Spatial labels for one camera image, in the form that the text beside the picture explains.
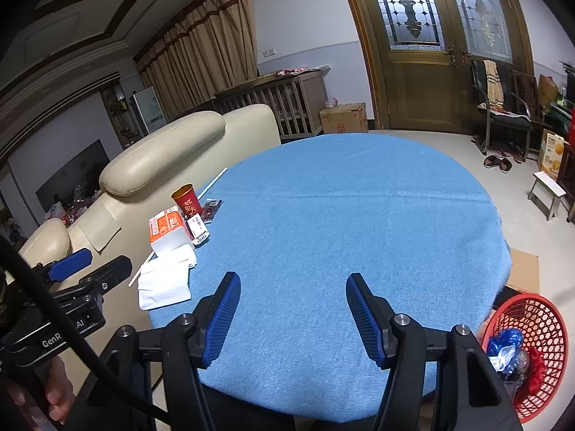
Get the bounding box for striped towel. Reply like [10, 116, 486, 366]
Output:
[482, 60, 502, 109]

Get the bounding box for wooden crib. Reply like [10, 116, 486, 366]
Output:
[214, 69, 330, 141]

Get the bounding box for flat cardboard sheet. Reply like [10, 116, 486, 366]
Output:
[505, 247, 541, 296]

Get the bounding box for small dark snack packet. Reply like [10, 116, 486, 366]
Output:
[202, 198, 224, 222]

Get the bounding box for white paper tissues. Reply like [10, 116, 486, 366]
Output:
[137, 243, 199, 311]

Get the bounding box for red paper cup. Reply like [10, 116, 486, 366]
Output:
[171, 182, 201, 219]

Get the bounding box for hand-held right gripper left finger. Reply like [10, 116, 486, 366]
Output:
[67, 271, 242, 431]

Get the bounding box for red plastic basket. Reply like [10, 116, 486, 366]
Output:
[480, 293, 569, 423]

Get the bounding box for white barcode card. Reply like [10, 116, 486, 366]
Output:
[185, 214, 212, 247]

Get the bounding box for black metal chair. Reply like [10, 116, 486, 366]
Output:
[470, 59, 534, 156]

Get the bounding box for orange printed box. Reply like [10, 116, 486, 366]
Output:
[538, 128, 565, 181]

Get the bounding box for pair of slippers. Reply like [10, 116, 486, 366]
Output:
[482, 154, 514, 174]

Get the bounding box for blue plastic bag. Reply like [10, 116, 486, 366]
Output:
[487, 328, 524, 360]

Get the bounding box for small white stool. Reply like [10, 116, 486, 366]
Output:
[527, 171, 567, 222]

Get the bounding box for brown cardboard box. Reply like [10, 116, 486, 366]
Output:
[319, 102, 367, 135]

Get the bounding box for beige striped curtains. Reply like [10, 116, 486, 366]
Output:
[134, 0, 260, 120]

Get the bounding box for orange tissue pack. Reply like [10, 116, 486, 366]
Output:
[148, 206, 190, 255]

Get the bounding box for dark armchair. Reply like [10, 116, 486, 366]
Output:
[512, 69, 554, 163]

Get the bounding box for white refrigerator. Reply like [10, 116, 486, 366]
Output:
[131, 85, 168, 136]

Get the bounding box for cream leather sofa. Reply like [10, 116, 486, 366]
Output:
[18, 103, 282, 324]

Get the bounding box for beige paper sheet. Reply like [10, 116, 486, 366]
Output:
[78, 209, 122, 252]

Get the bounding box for person's left hand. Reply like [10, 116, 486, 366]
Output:
[6, 356, 75, 425]

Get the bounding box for wooden double door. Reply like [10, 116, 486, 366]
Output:
[336, 0, 536, 134]

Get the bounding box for dark television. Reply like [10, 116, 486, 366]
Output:
[35, 139, 111, 213]

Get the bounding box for black cable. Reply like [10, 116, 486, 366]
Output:
[0, 232, 168, 423]

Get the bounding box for blue tablecloth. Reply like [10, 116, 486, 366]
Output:
[148, 132, 514, 419]

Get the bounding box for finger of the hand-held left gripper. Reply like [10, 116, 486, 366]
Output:
[54, 254, 134, 301]
[27, 249, 93, 283]

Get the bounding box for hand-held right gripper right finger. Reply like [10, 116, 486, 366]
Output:
[345, 272, 525, 431]

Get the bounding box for white wrapper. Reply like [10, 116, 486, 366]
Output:
[489, 346, 518, 371]

